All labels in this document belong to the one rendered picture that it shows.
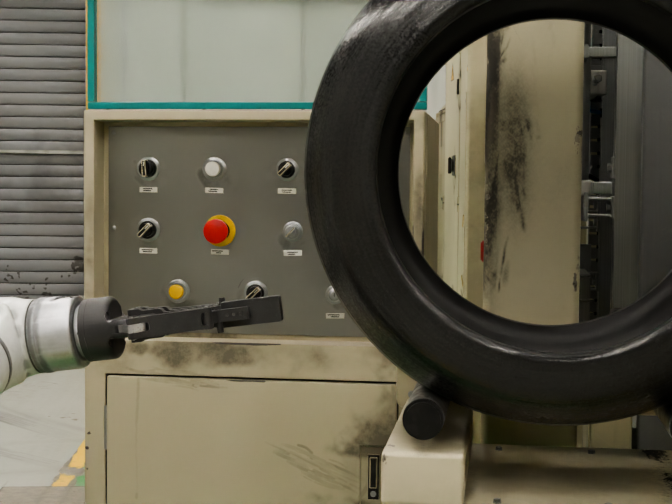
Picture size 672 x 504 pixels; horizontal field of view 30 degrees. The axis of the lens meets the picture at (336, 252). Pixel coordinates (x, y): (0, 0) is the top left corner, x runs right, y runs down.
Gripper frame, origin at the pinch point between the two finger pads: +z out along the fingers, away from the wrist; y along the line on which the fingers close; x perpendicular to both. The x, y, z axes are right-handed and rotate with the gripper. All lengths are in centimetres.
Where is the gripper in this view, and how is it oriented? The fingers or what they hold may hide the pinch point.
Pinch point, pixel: (251, 311)
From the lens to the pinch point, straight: 147.3
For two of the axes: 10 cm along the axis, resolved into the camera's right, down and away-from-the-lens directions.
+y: 1.4, -0.5, 9.9
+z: 9.8, -1.2, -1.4
